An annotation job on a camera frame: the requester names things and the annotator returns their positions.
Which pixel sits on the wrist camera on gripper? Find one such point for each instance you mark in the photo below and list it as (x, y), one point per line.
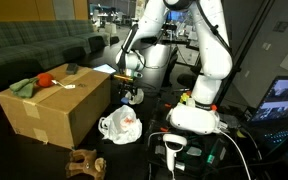
(128, 76)

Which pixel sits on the green plaid sofa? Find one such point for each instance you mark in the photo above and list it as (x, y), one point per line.
(44, 41)

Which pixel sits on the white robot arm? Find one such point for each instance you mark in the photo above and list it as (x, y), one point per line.
(208, 19)

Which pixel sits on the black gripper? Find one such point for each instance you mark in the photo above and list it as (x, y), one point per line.
(126, 86)

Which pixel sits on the red plush carrot toy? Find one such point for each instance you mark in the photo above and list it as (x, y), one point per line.
(24, 88)

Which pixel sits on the white cloth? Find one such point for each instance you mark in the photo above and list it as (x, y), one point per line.
(135, 99)

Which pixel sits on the large cardboard box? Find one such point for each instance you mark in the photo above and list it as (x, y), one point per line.
(62, 114)

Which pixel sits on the white plastic bag orange print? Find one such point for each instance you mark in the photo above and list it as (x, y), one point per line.
(121, 127)

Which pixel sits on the dark grey sponge block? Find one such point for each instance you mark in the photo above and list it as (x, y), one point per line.
(72, 68)

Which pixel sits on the blue knitted cloth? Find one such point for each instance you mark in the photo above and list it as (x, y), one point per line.
(124, 100)

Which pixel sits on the white VR headset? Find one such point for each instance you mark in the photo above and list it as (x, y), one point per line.
(199, 121)

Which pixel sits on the open laptop computer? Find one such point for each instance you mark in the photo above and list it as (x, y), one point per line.
(268, 125)

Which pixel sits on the brown plush moose toy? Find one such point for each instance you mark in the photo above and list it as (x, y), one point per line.
(83, 161)

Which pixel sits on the tablet with lit screen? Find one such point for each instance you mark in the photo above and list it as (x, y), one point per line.
(105, 68)

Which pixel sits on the white VR controller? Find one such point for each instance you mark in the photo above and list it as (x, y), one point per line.
(173, 143)

